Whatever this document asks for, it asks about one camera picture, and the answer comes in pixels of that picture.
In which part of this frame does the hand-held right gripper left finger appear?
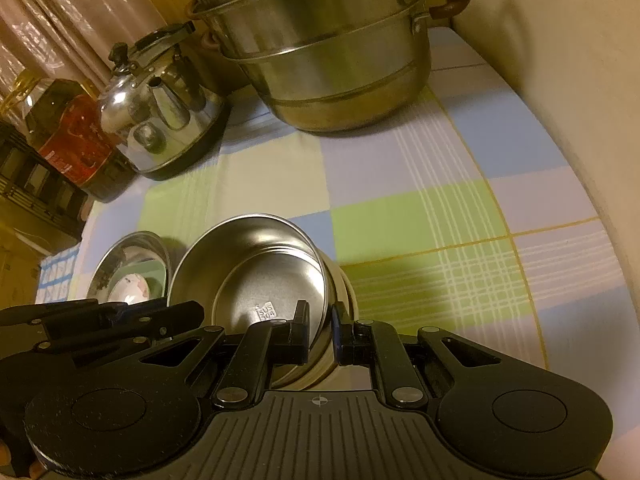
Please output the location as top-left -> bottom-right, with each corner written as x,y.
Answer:
137,299 -> 312,407

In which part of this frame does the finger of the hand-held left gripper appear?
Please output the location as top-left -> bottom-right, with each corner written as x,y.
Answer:
0,299 -> 115,343
36,301 -> 205,357

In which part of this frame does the beige curtain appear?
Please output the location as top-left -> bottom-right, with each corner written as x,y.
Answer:
0,0 -> 202,111

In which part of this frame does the steel steamer pot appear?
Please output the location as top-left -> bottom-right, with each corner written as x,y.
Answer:
186,0 -> 474,134

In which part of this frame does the checked pastel tablecloth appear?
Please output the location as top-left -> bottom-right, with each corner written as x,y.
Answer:
70,25 -> 615,411

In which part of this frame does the white floral ceramic bowl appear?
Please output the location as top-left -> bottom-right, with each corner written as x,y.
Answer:
109,272 -> 152,306

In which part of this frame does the oil bottle with red label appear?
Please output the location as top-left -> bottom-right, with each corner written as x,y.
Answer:
0,67 -> 137,204

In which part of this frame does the steel basin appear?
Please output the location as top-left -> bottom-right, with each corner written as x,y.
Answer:
87,231 -> 170,307

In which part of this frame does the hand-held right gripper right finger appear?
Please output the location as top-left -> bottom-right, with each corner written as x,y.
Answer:
330,301 -> 503,407

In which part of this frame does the blue patterned cloth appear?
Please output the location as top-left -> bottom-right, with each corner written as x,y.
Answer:
36,244 -> 82,306

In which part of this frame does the green square plate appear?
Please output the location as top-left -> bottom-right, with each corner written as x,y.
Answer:
106,255 -> 169,306

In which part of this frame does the steel kettle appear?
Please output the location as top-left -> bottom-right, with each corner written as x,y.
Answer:
99,20 -> 232,182

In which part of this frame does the steel bowl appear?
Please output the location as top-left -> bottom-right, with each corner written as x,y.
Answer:
166,214 -> 346,391

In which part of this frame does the dark slatted rack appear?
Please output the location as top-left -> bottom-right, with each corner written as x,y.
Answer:
0,120 -> 96,242

